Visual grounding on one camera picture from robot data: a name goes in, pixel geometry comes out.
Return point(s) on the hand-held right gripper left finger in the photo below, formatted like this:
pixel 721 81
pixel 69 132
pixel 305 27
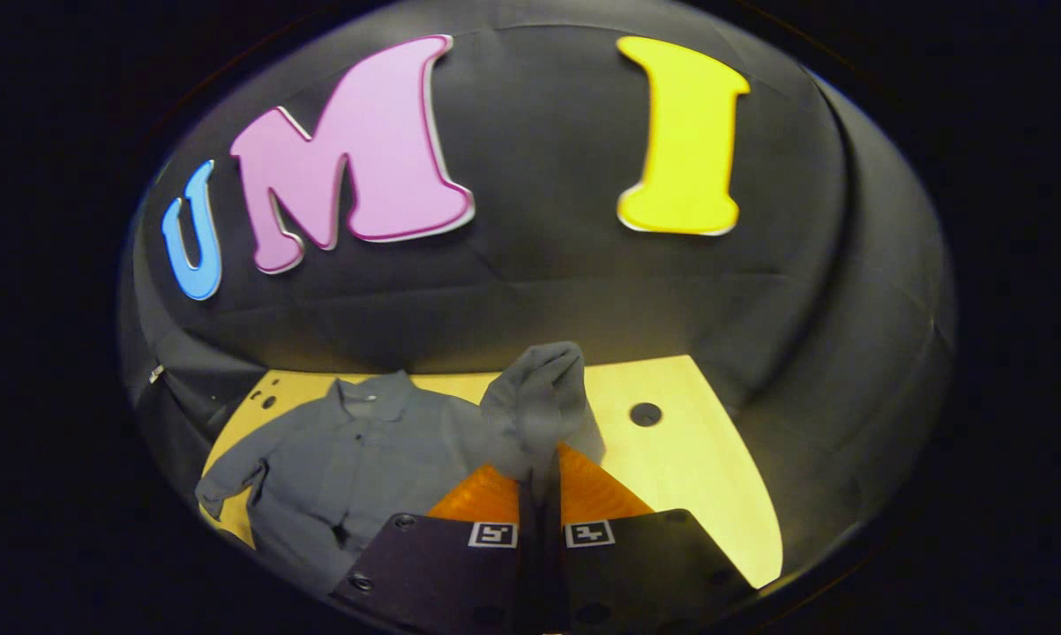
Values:
pixel 442 573

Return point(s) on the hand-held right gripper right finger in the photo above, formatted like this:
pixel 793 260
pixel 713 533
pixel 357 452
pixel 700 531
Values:
pixel 636 573

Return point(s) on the grey collared shirt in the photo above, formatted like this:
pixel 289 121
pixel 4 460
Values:
pixel 362 459

